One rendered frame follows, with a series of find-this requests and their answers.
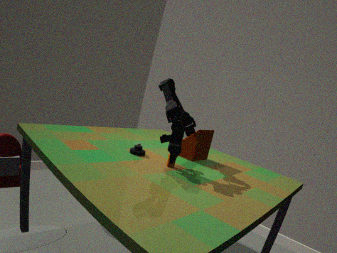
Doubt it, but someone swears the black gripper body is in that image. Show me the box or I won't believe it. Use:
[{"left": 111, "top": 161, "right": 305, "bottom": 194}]
[{"left": 168, "top": 131, "right": 184, "bottom": 153}]

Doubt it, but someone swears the orange knob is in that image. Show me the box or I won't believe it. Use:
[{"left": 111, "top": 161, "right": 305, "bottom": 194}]
[{"left": 166, "top": 154, "right": 176, "bottom": 168}]

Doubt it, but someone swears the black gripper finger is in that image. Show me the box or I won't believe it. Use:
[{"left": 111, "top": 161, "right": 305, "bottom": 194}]
[{"left": 168, "top": 150, "right": 180, "bottom": 164}]

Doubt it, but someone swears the dark grey round pedestal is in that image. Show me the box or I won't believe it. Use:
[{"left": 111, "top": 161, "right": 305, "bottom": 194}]
[{"left": 130, "top": 143, "right": 145, "bottom": 156}]

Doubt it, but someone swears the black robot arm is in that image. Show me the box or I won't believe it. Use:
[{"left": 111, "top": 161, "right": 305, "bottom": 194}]
[{"left": 159, "top": 78, "right": 196, "bottom": 144}]

